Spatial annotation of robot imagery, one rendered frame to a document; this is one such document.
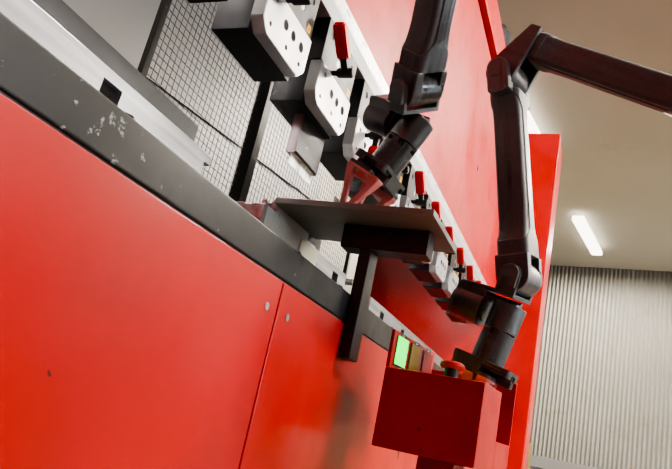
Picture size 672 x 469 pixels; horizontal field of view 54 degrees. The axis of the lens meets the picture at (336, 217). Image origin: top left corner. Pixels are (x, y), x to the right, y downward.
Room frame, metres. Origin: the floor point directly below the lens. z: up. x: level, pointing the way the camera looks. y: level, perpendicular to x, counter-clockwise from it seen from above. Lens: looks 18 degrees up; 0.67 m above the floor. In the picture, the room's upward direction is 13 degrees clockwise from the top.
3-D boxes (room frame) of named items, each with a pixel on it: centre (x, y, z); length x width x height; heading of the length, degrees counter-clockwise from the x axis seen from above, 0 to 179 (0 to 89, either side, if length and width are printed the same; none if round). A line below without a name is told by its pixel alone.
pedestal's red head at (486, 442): (1.09, -0.25, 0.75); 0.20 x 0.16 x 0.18; 149
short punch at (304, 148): (1.09, 0.08, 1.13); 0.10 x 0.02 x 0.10; 156
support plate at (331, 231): (1.03, -0.05, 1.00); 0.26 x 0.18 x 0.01; 66
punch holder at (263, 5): (0.89, 0.17, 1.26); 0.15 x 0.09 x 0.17; 156
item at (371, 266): (1.02, -0.09, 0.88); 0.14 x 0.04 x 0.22; 66
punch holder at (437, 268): (1.98, -0.32, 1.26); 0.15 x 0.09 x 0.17; 156
